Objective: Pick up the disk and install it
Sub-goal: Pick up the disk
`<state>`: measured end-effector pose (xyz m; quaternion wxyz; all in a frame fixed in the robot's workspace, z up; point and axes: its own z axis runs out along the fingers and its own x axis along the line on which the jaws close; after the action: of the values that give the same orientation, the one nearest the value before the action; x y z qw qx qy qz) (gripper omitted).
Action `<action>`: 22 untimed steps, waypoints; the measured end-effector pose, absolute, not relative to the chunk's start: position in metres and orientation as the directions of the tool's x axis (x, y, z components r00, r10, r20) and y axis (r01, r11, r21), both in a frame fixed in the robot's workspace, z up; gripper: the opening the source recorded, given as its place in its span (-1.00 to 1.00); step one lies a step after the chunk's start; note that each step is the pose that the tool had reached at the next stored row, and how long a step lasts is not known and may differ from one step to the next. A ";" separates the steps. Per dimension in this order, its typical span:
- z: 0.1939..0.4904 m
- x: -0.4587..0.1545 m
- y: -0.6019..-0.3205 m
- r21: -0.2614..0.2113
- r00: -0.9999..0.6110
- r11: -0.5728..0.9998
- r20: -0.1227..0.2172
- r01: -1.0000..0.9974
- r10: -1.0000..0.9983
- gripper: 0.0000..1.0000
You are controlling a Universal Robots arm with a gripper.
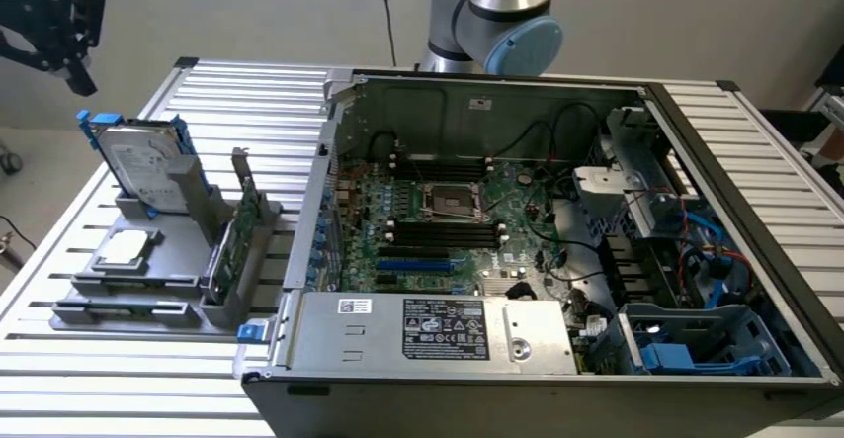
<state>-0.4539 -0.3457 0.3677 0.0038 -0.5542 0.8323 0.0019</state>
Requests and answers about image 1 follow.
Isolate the blue disk wire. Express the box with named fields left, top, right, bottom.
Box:
left=682, top=209, right=730, bottom=312

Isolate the long black looped wire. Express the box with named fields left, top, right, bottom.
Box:
left=493, top=102, right=603, bottom=162

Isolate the green graphics card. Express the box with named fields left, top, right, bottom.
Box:
left=199, top=145, right=267, bottom=307

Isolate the green RAM stick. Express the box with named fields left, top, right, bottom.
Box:
left=71, top=278, right=201, bottom=295

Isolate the silver power supply unit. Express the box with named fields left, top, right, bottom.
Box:
left=285, top=291, right=583, bottom=377

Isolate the silver CPU chip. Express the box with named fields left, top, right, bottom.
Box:
left=98, top=231, right=158, bottom=265

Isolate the grey parts rack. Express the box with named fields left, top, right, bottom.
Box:
left=50, top=146, right=287, bottom=334

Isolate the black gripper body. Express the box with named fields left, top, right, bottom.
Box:
left=0, top=0, right=78, bottom=49

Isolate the silver drive cage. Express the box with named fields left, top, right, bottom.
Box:
left=571, top=105, right=702, bottom=240

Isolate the open black PC case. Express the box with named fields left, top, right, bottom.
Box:
left=239, top=68, right=844, bottom=438

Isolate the black chair wheel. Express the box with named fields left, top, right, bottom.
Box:
left=0, top=138, right=26, bottom=176

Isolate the CPU socket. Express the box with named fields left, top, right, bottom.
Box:
left=411, top=179, right=495, bottom=223

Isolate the thin black floor cable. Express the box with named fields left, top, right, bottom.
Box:
left=0, top=214, right=39, bottom=277

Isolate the black RAM slot bank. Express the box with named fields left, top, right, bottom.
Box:
left=386, top=219, right=511, bottom=248
left=387, top=152, right=498, bottom=181

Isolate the hard disk with blue bracket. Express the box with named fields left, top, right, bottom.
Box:
left=74, top=108, right=225, bottom=218

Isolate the blue expansion slot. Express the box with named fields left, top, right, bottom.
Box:
left=377, top=257, right=455, bottom=272

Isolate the blue case latch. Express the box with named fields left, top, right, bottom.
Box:
left=235, top=322, right=274, bottom=346

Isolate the short black motherboard wire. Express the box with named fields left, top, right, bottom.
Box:
left=535, top=237, right=605, bottom=274

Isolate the green motherboard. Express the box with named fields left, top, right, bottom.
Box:
left=314, top=158, right=585, bottom=307

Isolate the grey disk bay blue latch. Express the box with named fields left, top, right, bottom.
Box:
left=615, top=301, right=794, bottom=378

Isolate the black expansion slot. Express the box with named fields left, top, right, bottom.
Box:
left=375, top=245, right=463, bottom=260

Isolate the dark background furniture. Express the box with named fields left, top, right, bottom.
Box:
left=755, top=37, right=844, bottom=177

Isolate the black hanging cable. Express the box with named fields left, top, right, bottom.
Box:
left=377, top=0, right=402, bottom=65

